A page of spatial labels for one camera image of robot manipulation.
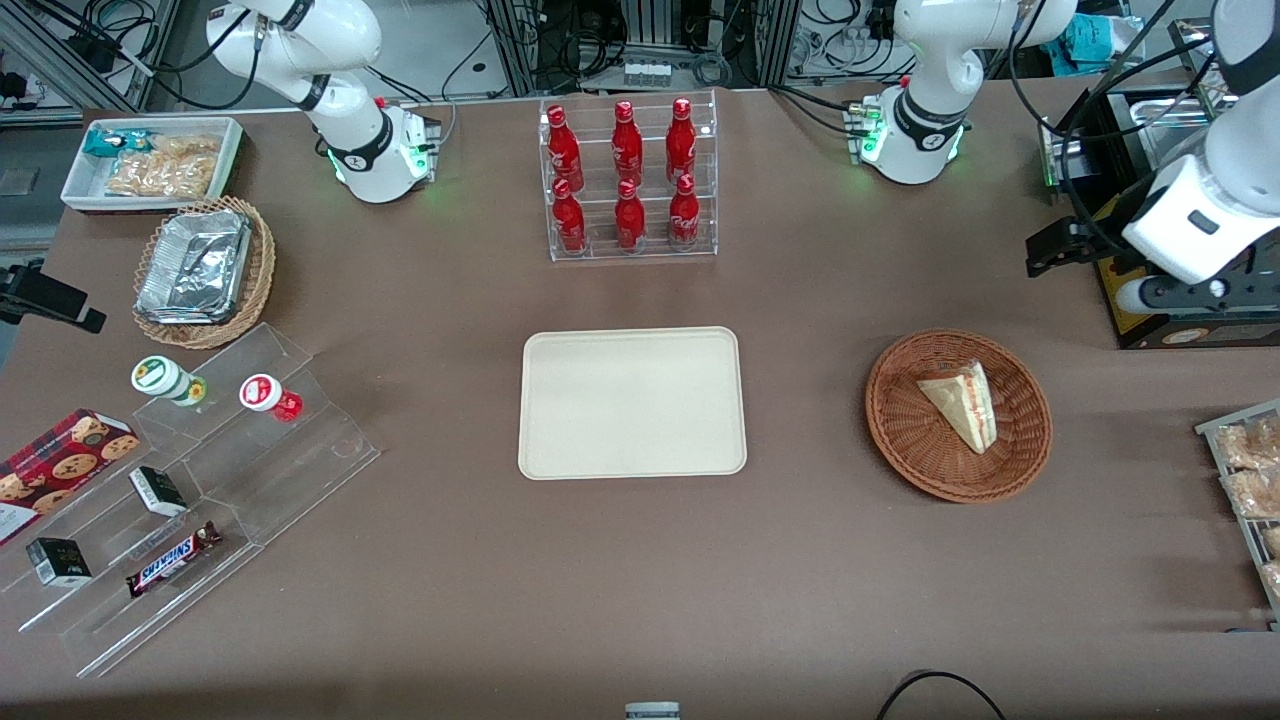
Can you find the triangular sandwich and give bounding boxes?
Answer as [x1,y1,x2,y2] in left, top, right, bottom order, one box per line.
[916,360,999,455]

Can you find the grey tray of snack bags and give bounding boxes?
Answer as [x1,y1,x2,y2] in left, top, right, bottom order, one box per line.
[1195,400,1280,629]

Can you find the green-lid small bottle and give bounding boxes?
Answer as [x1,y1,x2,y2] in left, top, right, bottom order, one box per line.
[131,356,208,408]

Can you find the red-lid small bottle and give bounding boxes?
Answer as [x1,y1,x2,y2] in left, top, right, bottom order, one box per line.
[239,373,304,423]

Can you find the clear bag of crackers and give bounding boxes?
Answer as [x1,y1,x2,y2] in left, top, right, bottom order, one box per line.
[152,133,223,161]
[104,152,220,199]

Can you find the black food warmer machine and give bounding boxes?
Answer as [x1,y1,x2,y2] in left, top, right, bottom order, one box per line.
[1038,85,1280,351]

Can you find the small black box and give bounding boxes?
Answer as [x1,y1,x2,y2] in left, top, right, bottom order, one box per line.
[26,537,93,587]
[129,466,189,518]

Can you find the light tan wicker basket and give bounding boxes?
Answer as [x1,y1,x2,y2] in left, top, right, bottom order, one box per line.
[132,196,277,350]

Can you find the beige plastic tray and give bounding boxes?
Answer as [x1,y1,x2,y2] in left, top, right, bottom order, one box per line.
[517,326,749,481]

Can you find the red plaid cookie box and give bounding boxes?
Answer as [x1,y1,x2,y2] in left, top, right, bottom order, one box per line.
[0,408,141,547]

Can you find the clear acrylic bottle rack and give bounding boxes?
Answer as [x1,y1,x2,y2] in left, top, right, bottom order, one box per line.
[538,90,719,263]

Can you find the black looped cable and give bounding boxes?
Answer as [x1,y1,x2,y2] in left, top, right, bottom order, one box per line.
[877,671,1006,720]

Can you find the Snickers chocolate bar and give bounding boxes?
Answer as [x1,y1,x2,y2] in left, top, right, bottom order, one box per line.
[125,521,223,599]

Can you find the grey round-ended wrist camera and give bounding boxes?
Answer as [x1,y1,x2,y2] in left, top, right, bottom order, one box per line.
[1116,274,1280,317]

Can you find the clear acrylic stepped stand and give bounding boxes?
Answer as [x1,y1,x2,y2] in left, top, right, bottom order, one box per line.
[0,322,382,679]

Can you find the steel warmer pan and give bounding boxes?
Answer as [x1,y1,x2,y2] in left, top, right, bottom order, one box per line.
[1120,92,1216,173]

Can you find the white rectangular snack bin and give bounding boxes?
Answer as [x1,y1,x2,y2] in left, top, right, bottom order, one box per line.
[60,116,245,214]

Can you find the teal snack packet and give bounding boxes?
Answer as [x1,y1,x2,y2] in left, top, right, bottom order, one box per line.
[83,128,153,160]

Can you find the red cola bottle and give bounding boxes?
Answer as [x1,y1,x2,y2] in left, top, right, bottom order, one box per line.
[552,178,589,254]
[547,105,584,191]
[668,173,702,249]
[666,98,698,184]
[614,180,648,252]
[611,100,645,187]

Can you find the stacked aluminium foil trays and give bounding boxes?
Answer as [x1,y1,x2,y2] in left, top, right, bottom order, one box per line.
[135,209,253,326]

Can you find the black clamp mount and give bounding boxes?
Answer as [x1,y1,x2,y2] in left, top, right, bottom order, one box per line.
[0,260,108,335]

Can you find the brown round wicker basket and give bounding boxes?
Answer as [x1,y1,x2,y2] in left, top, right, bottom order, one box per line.
[865,329,1054,504]

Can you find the clear bag of fried snacks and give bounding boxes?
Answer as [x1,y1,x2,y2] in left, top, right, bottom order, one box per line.
[1220,468,1280,521]
[1215,418,1280,471]

